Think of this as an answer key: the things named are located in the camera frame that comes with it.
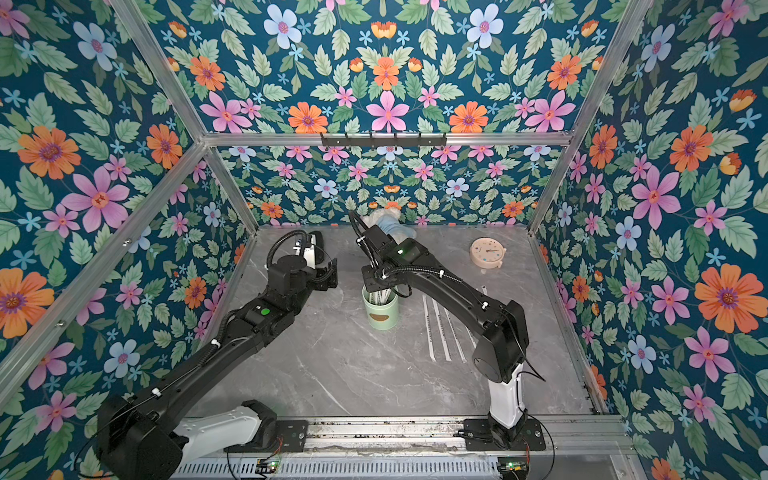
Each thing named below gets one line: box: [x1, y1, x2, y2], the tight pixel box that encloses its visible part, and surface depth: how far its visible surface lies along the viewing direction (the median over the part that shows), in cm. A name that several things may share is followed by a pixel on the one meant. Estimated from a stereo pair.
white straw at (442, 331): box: [431, 298, 452, 361], surface depth 92 cm
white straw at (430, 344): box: [422, 294, 437, 362], surface depth 92 cm
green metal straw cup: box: [361, 285, 399, 330], surface depth 88 cm
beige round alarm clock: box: [468, 236, 507, 274], surface depth 111 cm
